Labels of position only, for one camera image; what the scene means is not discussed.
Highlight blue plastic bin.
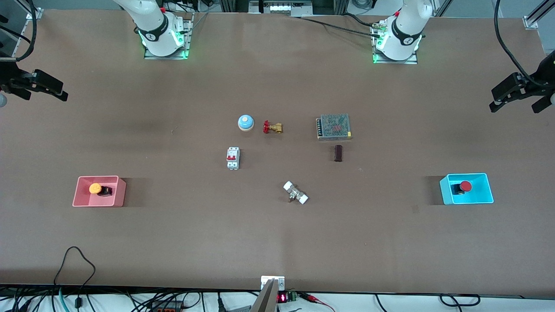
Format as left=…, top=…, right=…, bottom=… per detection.
left=439, top=173, right=494, bottom=205

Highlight pink plastic bin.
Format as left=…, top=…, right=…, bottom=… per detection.
left=72, top=175, right=127, bottom=208

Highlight metal mesh power supply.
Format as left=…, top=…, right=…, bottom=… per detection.
left=316, top=114, right=353, bottom=141

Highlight metal fitting white caps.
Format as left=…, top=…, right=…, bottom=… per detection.
left=283, top=181, right=309, bottom=205

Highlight silver device behind table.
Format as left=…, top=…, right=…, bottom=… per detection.
left=249, top=0, right=313, bottom=14

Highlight black power strip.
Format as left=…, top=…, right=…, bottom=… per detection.
left=150, top=301, right=185, bottom=312

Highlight red clip lead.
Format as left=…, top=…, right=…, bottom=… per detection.
left=301, top=293, right=336, bottom=312

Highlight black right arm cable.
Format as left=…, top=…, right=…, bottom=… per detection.
left=0, top=0, right=38, bottom=62

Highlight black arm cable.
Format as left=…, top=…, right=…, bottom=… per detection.
left=494, top=0, right=555, bottom=89
left=0, top=0, right=38, bottom=62

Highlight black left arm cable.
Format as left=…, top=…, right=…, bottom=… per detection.
left=494, top=0, right=555, bottom=89

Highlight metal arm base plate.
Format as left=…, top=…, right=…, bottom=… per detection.
left=144, top=12, right=194, bottom=60
left=372, top=49, right=418, bottom=65

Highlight thin black looped cable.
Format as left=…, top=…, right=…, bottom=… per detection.
left=54, top=246, right=96, bottom=312

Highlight black cable on table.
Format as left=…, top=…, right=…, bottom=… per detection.
left=291, top=13, right=383, bottom=39

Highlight black coiled cable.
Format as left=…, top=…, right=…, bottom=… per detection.
left=439, top=294, right=481, bottom=307

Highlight grey camera mount arm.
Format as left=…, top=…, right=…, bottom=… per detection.
left=250, top=276, right=286, bottom=312

